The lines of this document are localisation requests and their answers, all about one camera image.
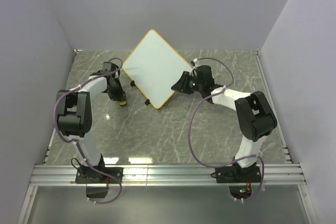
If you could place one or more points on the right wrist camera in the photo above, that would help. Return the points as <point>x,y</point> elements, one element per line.
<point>195,63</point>

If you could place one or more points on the aluminium rail frame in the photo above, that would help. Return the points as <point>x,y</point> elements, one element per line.
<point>162,183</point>

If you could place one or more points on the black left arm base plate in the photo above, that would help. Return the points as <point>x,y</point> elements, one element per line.
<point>86,175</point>

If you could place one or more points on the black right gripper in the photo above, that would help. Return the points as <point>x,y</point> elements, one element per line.
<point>182,85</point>

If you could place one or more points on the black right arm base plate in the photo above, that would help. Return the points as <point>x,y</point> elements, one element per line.
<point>236,174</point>

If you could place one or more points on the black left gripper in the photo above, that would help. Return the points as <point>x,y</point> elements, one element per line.
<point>119,95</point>

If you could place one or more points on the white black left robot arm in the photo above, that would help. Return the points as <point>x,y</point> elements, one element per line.
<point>73,117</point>

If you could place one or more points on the yellow and black eraser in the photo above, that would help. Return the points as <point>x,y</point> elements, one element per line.
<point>123,103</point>

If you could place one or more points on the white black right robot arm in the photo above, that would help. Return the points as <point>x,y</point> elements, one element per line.
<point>256,118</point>

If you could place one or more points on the yellow framed whiteboard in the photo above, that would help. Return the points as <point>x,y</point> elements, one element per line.
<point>154,66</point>

